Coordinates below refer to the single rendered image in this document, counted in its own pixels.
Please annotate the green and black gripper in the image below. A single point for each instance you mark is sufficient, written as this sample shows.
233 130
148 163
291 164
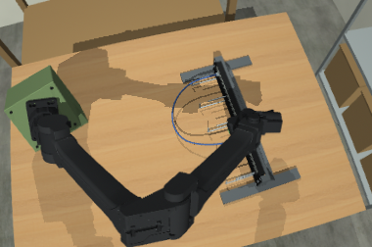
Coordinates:
231 124

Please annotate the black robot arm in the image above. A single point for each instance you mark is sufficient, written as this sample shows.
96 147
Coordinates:
165 213

